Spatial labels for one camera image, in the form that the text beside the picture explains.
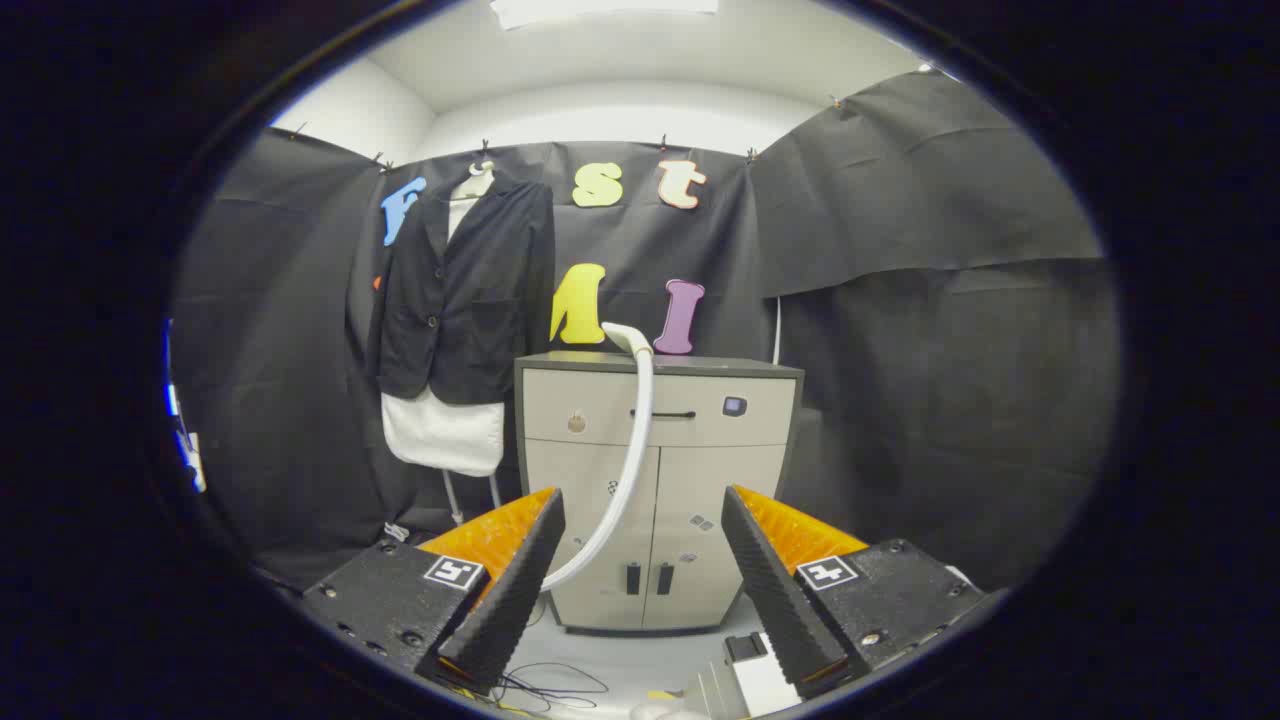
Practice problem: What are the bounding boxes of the black jacket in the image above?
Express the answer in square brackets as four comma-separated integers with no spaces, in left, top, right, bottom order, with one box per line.
[376,172,556,406]

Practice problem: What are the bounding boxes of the white padded hanger board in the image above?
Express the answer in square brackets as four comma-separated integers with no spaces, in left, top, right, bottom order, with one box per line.
[381,195,506,478]

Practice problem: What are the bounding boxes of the beige cabinet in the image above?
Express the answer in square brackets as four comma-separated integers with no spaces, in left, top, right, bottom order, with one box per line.
[514,350,805,637]

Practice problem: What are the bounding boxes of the white device box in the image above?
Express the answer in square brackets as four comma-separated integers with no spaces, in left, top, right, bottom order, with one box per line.
[690,630,806,719]

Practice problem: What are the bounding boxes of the white garment steamer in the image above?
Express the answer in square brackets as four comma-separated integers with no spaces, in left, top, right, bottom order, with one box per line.
[540,322,657,593]

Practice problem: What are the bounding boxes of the white steamer base with poles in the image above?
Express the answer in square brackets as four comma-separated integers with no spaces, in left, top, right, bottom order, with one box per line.
[443,470,503,526]

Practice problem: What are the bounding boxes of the white and blue object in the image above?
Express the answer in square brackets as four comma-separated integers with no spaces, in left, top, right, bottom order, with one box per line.
[165,320,208,496]

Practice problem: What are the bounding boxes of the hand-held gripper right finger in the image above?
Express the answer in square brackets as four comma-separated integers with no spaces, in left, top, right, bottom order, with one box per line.
[720,485,986,699]

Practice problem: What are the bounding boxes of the black backdrop cloth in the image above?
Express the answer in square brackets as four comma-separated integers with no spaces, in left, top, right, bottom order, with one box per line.
[170,68,1121,596]

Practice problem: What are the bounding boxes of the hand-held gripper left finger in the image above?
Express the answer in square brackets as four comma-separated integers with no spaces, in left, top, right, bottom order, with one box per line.
[300,487,567,696]

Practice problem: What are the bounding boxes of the black floor cables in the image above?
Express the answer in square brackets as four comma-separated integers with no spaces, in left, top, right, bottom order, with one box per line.
[490,660,611,713]

